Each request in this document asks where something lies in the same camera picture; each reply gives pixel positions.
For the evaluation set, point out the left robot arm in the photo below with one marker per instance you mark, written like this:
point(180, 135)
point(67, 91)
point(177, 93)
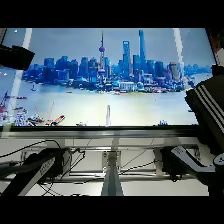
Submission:
point(31, 175)

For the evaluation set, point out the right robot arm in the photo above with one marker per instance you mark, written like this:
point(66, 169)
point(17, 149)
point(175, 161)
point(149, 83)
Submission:
point(194, 162)

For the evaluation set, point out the silver frame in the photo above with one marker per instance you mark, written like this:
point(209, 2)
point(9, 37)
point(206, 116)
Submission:
point(111, 181)

